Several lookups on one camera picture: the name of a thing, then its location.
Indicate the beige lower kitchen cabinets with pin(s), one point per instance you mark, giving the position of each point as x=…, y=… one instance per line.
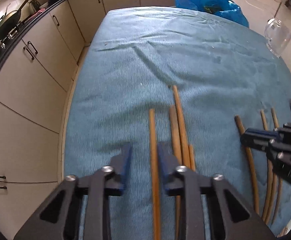
x=36, y=81

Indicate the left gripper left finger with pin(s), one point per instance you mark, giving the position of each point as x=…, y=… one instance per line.
x=58, y=216

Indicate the short centre wooden chopstick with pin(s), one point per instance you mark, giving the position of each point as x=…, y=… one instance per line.
x=191, y=157

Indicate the blue plastic bag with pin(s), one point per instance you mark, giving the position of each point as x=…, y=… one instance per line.
x=223, y=8

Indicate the right group thick chopstick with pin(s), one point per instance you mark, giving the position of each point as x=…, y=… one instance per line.
x=267, y=205

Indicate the long centre wooden chopstick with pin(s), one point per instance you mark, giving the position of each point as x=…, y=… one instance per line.
x=182, y=129

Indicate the black wok pan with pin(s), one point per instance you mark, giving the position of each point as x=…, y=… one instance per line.
x=10, y=20

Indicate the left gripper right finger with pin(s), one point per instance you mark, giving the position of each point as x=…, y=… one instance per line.
x=229, y=215

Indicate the blue towel table cover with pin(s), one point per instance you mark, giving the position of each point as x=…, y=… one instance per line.
x=220, y=68

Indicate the right group short chopstick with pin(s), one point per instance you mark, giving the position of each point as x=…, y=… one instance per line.
x=272, y=196

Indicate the clear glass mug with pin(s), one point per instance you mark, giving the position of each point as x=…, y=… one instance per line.
x=277, y=35

